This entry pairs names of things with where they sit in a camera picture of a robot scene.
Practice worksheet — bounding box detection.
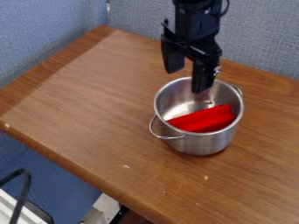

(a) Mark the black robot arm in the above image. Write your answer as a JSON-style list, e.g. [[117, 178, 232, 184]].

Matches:
[[161, 0, 229, 94]]

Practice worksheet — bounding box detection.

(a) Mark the white table leg base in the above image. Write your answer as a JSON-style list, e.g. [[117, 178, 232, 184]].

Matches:
[[78, 193, 120, 224]]

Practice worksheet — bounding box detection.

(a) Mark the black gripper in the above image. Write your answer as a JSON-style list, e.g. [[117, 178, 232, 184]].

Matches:
[[161, 18, 221, 94]]

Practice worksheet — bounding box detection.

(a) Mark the white furniture piece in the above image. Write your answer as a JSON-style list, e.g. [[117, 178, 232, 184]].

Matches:
[[0, 189, 48, 224]]

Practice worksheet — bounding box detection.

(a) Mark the black cable loop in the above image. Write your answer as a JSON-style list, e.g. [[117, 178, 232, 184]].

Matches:
[[0, 168, 33, 224]]

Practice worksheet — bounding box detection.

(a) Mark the stainless steel pot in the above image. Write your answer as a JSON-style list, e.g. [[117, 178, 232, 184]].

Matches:
[[148, 77, 244, 156]]

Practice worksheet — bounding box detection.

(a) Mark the red rectangular block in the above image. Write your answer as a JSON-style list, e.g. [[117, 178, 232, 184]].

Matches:
[[166, 104, 235, 133]]

